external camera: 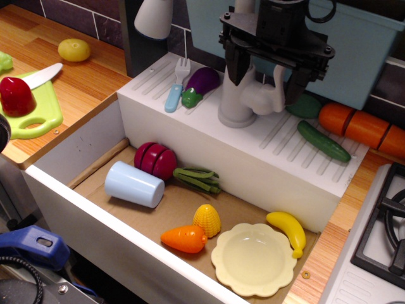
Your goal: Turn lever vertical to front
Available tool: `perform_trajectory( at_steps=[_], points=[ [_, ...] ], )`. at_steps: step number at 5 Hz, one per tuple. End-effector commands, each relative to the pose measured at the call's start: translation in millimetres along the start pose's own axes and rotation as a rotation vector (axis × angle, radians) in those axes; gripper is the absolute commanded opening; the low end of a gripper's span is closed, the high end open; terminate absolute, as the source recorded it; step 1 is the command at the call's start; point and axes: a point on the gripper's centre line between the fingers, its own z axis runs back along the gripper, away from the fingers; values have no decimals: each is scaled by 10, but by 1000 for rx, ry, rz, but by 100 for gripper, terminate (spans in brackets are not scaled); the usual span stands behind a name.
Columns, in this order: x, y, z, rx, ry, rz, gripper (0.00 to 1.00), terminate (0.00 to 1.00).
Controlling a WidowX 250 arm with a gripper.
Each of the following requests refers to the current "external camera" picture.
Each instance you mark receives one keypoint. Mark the black stove burner grate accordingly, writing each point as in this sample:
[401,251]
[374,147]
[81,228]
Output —
[380,250]

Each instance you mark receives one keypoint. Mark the white toy sink unit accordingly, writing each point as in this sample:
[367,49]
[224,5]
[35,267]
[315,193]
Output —
[263,167]

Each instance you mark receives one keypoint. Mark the cream scalloped plate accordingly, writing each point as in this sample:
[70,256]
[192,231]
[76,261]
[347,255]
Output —
[253,260]

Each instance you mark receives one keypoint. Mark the yellow toy banana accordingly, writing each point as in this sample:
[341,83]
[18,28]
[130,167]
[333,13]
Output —
[294,231]

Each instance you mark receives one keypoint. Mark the white fork blue handle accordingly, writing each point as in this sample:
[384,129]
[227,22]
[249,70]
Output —
[182,70]

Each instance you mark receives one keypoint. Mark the dark green toy avocado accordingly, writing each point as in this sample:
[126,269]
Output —
[306,107]

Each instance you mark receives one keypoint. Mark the light blue storage bin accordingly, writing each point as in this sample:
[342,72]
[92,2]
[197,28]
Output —
[363,34]

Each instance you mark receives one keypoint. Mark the red toy pepper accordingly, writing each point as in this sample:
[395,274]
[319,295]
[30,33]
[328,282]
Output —
[17,99]

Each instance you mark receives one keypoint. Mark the white toy stove top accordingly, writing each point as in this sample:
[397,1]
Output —
[350,284]

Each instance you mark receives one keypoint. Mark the white toy knife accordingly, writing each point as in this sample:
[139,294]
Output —
[40,77]

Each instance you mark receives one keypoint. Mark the orange sliced wooden carrot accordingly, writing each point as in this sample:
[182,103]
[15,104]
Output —
[363,127]

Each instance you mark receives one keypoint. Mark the black camera lens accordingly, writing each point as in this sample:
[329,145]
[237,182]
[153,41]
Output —
[5,132]

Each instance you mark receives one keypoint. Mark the green felt beans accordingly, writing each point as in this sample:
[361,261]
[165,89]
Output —
[201,179]

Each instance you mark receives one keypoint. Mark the blue clamp device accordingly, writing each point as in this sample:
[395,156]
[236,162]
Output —
[37,246]

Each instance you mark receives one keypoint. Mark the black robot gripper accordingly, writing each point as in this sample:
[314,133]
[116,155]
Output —
[277,33]

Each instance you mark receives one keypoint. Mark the lime green cutting board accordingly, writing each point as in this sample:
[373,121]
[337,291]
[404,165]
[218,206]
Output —
[46,116]

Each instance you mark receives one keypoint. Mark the orange plastic toy carrot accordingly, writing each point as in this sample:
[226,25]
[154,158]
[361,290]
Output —
[188,238]

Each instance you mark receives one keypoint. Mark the green toy vegetable piece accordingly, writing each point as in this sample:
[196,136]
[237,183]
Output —
[6,62]

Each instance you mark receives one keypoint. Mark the white hanging lamp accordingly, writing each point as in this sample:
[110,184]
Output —
[153,19]

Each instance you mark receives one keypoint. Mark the yellow toy corn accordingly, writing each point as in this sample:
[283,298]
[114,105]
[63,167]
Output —
[207,218]

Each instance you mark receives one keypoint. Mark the light blue plastic cup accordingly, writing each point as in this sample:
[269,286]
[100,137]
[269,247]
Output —
[128,183]

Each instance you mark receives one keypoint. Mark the grey toy faucet with lever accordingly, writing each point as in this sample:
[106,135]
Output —
[240,104]

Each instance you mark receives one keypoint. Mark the purple toy eggplant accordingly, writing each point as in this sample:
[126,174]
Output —
[201,82]

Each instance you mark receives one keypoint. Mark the yellow toy lemon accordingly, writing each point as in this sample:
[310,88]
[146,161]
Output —
[74,50]

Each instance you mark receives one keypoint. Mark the purple sliced toy beet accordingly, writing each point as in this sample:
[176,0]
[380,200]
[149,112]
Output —
[155,159]

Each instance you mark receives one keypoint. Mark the green toy cucumber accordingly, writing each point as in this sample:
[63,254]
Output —
[322,142]

